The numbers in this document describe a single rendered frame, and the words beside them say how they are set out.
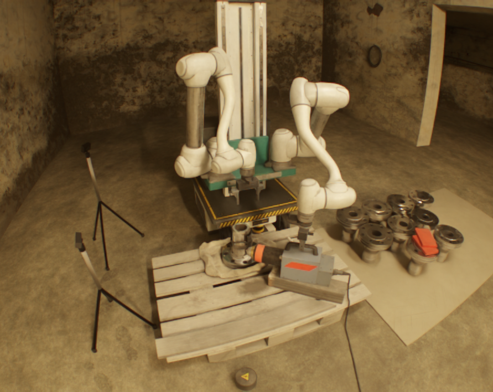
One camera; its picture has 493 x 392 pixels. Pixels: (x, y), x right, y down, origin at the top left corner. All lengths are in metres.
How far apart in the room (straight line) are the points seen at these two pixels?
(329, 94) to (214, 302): 1.29
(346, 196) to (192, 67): 0.99
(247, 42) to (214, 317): 1.73
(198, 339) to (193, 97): 1.26
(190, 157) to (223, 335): 1.01
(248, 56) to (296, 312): 1.64
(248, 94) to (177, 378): 1.83
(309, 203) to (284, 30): 5.83
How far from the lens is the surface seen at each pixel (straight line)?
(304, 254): 1.55
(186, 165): 1.69
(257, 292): 1.67
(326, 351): 1.65
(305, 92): 1.50
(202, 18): 6.28
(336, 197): 1.35
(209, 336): 1.48
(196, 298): 1.67
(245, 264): 1.77
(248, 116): 2.08
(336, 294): 1.62
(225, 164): 1.48
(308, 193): 1.30
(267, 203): 2.11
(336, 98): 1.54
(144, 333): 1.77
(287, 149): 2.00
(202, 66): 1.52
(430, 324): 1.96
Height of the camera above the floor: 1.41
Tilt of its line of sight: 30 degrees down
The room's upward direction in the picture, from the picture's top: 1 degrees counter-clockwise
